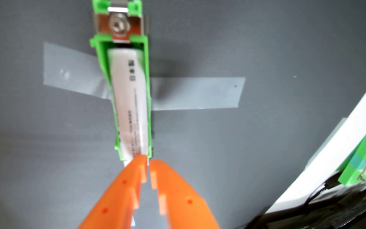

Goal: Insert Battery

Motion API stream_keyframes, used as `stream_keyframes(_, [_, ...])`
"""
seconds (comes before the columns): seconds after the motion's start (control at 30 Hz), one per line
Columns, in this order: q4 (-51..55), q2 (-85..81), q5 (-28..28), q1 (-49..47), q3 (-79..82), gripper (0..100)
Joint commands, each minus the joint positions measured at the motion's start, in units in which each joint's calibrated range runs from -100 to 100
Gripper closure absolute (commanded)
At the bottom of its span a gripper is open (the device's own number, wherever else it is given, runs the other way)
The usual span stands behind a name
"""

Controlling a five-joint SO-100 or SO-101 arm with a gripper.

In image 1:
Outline grey fabric mat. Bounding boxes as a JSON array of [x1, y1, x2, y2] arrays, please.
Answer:
[[0, 0, 366, 229]]

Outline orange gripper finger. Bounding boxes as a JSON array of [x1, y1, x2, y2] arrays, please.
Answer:
[[78, 155, 148, 229], [149, 159, 220, 229]]

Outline grey tape strip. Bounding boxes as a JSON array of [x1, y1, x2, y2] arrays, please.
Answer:
[[43, 41, 246, 112]]

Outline green block with teal band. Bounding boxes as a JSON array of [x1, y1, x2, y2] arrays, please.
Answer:
[[338, 118, 366, 186]]

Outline black cable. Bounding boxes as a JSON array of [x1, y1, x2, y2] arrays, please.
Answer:
[[302, 178, 342, 210]]

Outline green battery holder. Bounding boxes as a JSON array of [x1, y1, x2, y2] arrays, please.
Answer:
[[89, 0, 153, 167]]

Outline white cylindrical battery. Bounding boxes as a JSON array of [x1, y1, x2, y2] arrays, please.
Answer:
[[107, 48, 149, 162]]

